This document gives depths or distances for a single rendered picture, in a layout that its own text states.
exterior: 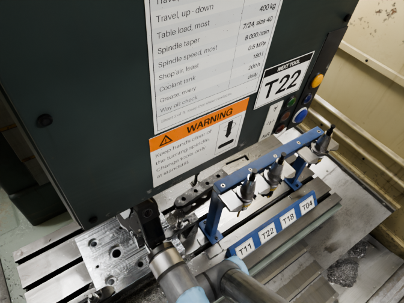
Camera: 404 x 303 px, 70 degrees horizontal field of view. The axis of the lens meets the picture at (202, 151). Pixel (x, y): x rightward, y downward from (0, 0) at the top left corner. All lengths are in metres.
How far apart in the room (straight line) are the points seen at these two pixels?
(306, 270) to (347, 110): 0.71
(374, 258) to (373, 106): 0.71
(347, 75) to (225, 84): 1.05
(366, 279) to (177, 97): 1.37
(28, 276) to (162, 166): 0.86
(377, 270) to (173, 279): 1.12
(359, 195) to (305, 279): 0.47
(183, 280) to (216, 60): 0.49
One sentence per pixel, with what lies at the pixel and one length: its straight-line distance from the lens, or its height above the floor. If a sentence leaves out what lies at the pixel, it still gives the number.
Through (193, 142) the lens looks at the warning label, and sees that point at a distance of 0.40.
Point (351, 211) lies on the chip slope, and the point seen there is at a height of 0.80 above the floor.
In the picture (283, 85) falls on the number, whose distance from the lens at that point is 0.46.
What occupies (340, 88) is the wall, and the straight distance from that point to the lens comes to 1.41.
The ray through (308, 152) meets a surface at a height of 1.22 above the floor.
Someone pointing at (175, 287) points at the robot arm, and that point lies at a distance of 0.68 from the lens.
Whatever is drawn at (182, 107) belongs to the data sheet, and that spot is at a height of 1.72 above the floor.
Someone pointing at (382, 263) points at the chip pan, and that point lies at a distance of 1.64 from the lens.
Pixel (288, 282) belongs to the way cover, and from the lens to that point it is 1.33.
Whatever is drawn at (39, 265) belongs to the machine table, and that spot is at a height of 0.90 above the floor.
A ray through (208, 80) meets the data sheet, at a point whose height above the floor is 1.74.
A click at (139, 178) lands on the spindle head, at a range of 0.39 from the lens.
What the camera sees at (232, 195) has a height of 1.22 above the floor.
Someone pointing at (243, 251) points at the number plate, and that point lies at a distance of 1.09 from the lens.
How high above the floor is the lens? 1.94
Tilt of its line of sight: 50 degrees down
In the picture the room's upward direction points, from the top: 7 degrees clockwise
